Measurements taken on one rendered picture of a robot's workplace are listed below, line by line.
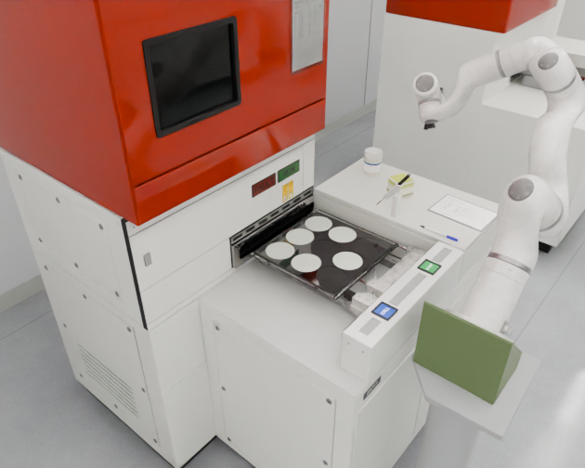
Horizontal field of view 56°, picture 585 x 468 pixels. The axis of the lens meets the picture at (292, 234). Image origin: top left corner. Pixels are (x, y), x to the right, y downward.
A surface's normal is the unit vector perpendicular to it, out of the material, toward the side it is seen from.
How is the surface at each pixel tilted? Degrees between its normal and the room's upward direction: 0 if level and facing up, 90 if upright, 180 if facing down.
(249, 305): 0
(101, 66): 90
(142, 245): 90
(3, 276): 90
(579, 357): 0
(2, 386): 0
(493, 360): 90
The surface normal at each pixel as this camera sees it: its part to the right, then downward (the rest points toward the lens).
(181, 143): 0.77, 0.37
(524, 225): -0.60, 0.32
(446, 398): 0.00, -0.82
